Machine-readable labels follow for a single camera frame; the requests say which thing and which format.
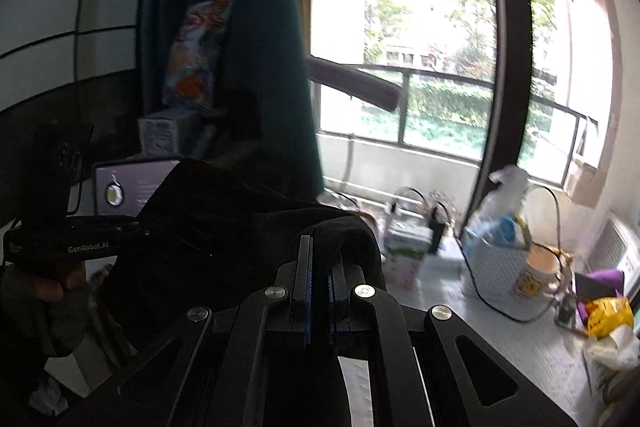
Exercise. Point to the black power adapter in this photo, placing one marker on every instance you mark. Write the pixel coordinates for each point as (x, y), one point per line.
(438, 223)

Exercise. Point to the black drawstring pants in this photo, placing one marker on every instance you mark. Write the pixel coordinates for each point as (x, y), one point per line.
(207, 238)

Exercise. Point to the green white milk carton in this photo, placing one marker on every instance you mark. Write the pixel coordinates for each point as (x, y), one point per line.
(404, 250)

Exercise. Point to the small potted cactus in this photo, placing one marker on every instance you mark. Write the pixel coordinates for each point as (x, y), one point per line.
(566, 314)

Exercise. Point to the teal curtain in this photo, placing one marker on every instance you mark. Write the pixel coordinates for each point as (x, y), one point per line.
(261, 93)

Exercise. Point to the white yellow plastic bag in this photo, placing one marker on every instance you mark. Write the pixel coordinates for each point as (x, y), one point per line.
(611, 350)

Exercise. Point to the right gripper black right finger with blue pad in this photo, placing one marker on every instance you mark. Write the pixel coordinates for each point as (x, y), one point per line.
(425, 368)

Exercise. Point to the colourful snack bag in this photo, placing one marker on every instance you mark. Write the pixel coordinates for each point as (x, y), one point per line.
(189, 78)

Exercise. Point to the balcony metal railing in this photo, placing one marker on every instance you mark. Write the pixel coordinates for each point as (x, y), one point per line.
(448, 115)

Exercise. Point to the white perforated organizer basket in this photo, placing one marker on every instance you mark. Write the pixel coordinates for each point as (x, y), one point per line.
(492, 270)

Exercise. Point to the bear print ceramic mug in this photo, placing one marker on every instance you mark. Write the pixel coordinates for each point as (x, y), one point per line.
(547, 272)

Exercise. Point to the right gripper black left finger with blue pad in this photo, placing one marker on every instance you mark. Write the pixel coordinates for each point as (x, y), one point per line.
(251, 370)

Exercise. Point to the white desk lamp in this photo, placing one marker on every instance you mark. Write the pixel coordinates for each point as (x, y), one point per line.
(347, 79)

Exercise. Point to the laptop with lit screen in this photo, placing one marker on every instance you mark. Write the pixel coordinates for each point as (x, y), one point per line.
(122, 188)

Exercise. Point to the blue cup in basket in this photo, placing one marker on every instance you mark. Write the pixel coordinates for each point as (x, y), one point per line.
(502, 232)

